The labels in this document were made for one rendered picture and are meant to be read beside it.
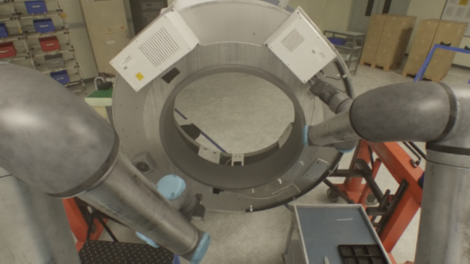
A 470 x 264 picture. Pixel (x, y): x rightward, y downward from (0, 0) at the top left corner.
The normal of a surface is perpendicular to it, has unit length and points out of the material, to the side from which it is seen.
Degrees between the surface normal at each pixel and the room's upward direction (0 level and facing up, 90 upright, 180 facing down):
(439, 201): 80
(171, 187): 19
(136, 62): 90
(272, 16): 90
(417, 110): 66
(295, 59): 90
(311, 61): 90
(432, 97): 40
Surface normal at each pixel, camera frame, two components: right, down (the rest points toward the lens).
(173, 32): -0.04, 0.49
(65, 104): 0.71, -0.58
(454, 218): -0.71, -0.03
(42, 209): 0.93, 0.20
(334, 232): 0.00, -0.87
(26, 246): 0.55, 0.34
